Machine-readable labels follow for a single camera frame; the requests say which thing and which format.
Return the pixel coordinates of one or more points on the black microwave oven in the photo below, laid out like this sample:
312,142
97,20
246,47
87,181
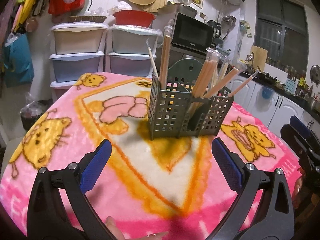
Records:
192,33

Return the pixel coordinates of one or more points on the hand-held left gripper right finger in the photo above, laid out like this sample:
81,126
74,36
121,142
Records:
228,165

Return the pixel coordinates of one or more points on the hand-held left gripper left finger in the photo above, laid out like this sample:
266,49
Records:
96,165

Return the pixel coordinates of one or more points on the wooden cutting board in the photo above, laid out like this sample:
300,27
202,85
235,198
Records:
260,56

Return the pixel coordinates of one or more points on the black kitchen counter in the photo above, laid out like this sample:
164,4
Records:
275,85

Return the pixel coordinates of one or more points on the hanging steel lid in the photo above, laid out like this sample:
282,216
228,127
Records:
315,72

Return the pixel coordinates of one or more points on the pink printed blanket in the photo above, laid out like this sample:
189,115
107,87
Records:
150,160

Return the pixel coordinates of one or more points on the light blue knife block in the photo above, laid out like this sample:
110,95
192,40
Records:
291,85

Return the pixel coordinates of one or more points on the black blender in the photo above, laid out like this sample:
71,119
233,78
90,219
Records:
215,30

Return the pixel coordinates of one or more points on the steel container with lid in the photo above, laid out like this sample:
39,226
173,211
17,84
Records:
185,10

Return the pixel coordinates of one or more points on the bunch of wooden chopsticks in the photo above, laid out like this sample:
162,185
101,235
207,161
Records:
207,75

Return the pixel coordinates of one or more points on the yellow hanging bags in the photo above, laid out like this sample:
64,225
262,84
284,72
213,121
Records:
27,5

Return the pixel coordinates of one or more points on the black trash bin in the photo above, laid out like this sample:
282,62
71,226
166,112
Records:
35,115

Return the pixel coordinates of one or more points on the grey-green plastic utensil holder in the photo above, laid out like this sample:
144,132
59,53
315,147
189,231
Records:
170,110

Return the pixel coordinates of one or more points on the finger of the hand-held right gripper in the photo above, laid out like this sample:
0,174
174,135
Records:
290,135
298,126

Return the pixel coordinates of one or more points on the blue hanging bag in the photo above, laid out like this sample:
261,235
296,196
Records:
17,65

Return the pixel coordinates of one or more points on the person's right hand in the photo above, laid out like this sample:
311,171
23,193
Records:
298,187

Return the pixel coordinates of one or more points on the white plastic drawer tower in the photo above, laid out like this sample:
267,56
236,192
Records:
130,40
75,40

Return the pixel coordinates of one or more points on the light blue plastic container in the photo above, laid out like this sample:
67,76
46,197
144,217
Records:
223,51

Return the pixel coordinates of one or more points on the dark framed window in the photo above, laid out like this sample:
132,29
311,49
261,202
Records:
280,22

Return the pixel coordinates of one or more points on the red plastic basin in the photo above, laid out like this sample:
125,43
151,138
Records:
132,18

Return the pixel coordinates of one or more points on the person's left hand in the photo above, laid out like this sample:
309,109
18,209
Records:
117,232

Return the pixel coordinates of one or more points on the hanging steel pot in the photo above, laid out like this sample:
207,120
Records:
228,22

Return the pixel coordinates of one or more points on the crumpled white plastic bag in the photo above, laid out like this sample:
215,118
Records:
122,6

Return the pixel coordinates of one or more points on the row of spice bottles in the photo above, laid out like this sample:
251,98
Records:
287,68

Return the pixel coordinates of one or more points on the brown wicker basket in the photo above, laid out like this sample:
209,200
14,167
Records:
86,19

